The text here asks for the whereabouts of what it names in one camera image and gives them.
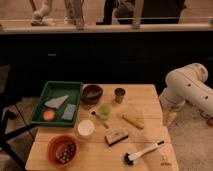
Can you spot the white handled dish brush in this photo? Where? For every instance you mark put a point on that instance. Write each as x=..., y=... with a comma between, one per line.
x=130, y=158

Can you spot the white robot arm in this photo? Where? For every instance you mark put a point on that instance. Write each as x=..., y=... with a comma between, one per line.
x=186, y=84

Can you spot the small metal cup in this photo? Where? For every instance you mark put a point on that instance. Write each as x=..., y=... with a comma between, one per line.
x=119, y=95

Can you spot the dark brown bowl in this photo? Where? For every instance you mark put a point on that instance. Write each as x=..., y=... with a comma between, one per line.
x=91, y=94

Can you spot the yellow wooden stick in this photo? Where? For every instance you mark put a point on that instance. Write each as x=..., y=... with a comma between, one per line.
x=133, y=121

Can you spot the white round lid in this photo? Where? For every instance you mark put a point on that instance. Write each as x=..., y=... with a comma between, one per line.
x=85, y=128

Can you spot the grey rectangular sponge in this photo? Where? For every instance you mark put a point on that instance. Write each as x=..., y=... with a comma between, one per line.
x=69, y=112

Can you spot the black block eraser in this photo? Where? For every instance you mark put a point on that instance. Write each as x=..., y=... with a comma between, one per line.
x=115, y=137

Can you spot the grey triangular cloth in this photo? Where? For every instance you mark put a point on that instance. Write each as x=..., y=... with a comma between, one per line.
x=56, y=102

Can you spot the green plastic tray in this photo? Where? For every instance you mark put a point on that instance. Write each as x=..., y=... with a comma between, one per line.
x=54, y=89

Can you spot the orange round fruit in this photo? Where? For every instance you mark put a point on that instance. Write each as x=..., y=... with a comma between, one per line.
x=49, y=115

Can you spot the orange bowl with beads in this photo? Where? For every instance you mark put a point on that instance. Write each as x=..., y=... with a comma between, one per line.
x=61, y=151

